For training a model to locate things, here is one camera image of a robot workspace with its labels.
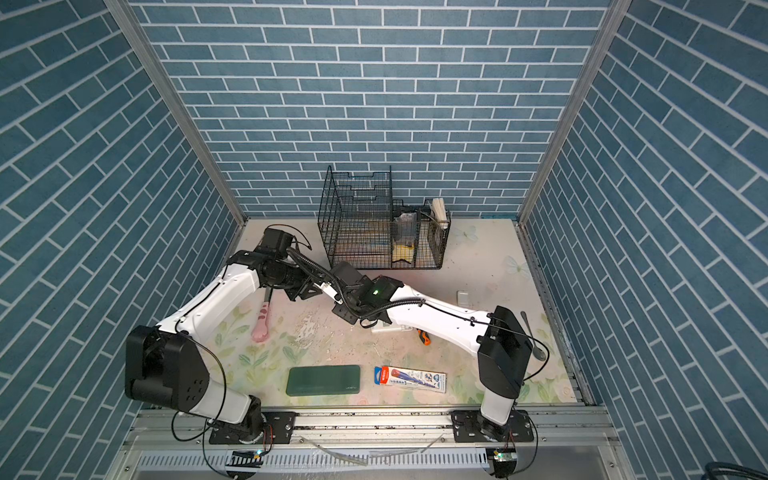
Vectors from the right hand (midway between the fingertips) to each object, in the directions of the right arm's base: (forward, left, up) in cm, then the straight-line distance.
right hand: (340, 294), depth 80 cm
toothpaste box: (-15, -22, -16) cm, 31 cm away
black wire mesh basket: (+41, +2, -17) cm, 44 cm away
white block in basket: (+31, -26, +3) cm, 41 cm away
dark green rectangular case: (-17, +4, -17) cm, 24 cm away
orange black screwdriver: (-3, -24, -16) cm, 29 cm away
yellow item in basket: (+22, -15, -8) cm, 28 cm away
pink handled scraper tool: (-7, +25, -14) cm, 29 cm away
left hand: (+4, +4, -1) cm, 6 cm away
